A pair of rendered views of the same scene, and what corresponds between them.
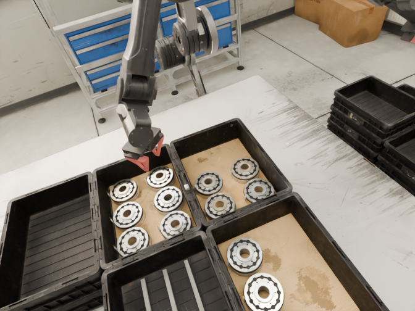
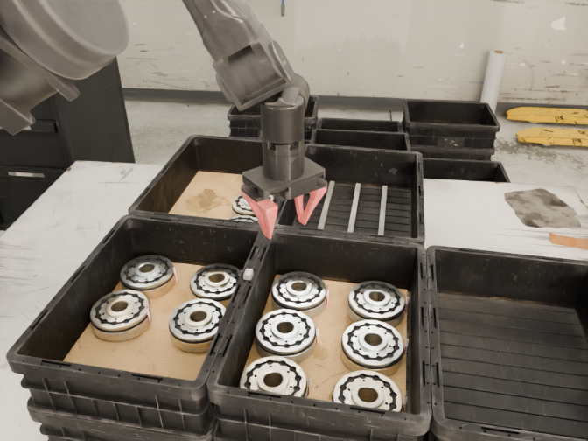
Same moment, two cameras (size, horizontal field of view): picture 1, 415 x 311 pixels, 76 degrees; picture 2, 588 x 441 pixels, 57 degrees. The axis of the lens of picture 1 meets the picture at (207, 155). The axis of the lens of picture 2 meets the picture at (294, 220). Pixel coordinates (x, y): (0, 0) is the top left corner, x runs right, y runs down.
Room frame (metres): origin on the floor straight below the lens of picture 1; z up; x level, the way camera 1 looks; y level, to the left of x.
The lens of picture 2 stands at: (1.16, 0.43, 1.51)
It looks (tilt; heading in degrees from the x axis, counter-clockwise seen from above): 33 degrees down; 203
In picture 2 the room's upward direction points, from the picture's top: straight up
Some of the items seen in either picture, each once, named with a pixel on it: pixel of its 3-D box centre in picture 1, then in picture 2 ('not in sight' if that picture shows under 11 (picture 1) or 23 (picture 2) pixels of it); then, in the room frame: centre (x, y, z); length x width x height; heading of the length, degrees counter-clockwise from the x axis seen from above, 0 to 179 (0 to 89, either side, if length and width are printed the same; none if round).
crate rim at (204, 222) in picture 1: (224, 165); (156, 289); (0.60, -0.05, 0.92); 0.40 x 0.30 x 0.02; 12
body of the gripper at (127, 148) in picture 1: (139, 133); (283, 159); (0.55, 0.16, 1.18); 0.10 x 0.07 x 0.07; 148
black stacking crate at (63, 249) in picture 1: (58, 239); (520, 358); (0.47, 0.54, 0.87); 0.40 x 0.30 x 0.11; 12
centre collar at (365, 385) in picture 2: (123, 189); (367, 395); (0.63, 0.33, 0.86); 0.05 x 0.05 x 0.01
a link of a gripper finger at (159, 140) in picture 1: (150, 147); (274, 206); (0.56, 0.15, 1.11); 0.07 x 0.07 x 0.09; 58
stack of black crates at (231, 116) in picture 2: not in sight; (275, 149); (-1.04, -0.58, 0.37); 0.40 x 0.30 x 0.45; 106
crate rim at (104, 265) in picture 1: (141, 197); (332, 311); (0.54, 0.24, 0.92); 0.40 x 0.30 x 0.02; 12
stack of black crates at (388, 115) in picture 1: (367, 127); not in sight; (1.13, -1.04, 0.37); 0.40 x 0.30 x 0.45; 16
